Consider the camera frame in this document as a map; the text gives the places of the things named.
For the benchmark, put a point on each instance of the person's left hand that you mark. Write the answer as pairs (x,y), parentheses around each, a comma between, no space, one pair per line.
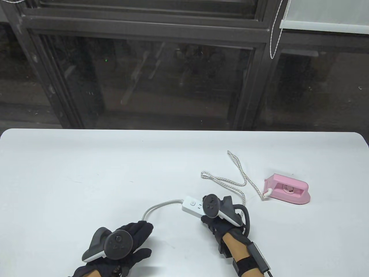
(138,233)

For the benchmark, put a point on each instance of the person's right hand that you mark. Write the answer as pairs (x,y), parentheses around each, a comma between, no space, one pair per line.
(222,229)

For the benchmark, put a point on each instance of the person's left thumb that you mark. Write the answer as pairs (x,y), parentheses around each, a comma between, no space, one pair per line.
(140,255)

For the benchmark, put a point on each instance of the person's right fingers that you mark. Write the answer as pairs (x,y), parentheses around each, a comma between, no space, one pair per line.
(207,220)

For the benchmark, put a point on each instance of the person's right forearm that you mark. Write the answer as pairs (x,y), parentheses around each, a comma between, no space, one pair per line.
(235,245)

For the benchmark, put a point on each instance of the black white right glove controller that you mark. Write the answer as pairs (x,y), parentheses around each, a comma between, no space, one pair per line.
(212,206)

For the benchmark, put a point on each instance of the white power strip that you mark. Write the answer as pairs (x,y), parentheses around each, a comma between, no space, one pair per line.
(191,205)

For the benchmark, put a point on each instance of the black grey left glove controller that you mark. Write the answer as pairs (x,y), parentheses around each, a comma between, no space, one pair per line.
(114,243)

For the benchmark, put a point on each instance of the pink mini iron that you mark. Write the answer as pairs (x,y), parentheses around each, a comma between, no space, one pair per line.
(289,190)

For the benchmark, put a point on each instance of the white roller blind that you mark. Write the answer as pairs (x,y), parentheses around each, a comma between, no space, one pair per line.
(325,17)

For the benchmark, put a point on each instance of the dark metal window frame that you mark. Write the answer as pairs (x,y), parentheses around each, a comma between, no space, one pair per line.
(144,28)

